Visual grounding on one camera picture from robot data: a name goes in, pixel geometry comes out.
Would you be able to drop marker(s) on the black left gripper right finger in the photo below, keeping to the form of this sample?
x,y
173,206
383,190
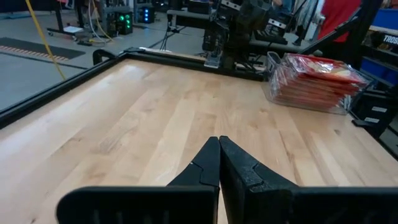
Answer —
x,y
280,205

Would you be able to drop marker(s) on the clear frame bracket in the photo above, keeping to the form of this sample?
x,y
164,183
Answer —
x,y
214,59

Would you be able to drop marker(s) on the device with blue lights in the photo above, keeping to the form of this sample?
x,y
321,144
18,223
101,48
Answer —
x,y
147,15

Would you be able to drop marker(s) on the black rolling stand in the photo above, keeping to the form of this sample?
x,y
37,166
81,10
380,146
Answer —
x,y
59,15

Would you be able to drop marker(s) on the black frame upright post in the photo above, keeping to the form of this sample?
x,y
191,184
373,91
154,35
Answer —
x,y
367,25

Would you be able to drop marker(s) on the black metal table frame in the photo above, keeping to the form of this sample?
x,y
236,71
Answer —
x,y
62,87

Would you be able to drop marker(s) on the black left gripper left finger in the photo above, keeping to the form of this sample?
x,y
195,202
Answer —
x,y
155,205

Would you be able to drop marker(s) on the black floor mat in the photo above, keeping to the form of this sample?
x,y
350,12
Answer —
x,y
37,48

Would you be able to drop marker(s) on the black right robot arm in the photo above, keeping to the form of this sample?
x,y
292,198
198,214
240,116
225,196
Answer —
x,y
245,25

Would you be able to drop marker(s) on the clear plastic basket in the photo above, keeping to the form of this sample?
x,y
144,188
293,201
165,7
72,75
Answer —
x,y
273,62

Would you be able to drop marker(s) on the person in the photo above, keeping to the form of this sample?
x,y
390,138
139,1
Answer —
x,y
284,4
339,18

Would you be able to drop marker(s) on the computer with green lights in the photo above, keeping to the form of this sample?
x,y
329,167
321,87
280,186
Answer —
x,y
124,23

